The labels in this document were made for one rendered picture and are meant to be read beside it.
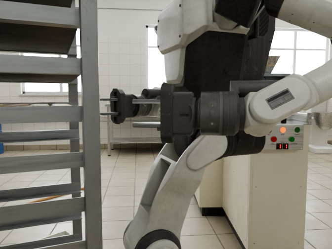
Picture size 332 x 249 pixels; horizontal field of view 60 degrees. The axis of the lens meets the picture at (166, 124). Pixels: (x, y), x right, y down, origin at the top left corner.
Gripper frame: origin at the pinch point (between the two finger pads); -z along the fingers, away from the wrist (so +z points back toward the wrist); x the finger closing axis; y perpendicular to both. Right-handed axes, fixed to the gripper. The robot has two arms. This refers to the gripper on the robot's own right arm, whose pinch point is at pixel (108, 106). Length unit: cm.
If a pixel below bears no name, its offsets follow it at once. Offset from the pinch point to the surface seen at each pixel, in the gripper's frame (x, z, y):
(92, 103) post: 2.0, -32.7, 34.0
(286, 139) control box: -20, 100, 32
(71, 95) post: 3.9, -10.8, -5.4
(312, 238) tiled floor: -96, 151, 38
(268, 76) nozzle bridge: 20, 167, -2
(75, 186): -26.6, -10.6, -5.1
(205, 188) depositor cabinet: -71, 134, -40
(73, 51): 18.1, -10.1, -4.6
